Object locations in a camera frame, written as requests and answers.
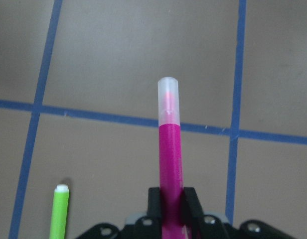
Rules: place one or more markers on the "green highlighter pen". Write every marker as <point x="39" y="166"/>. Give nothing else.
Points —
<point x="59" y="212"/>

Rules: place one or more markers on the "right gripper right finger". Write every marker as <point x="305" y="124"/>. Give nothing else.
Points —
<point x="200" y="224"/>

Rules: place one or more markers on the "pink highlighter pen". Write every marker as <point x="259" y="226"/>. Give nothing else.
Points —
<point x="170" y="159"/>

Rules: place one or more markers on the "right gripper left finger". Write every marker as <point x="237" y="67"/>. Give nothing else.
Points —
<point x="149" y="226"/>

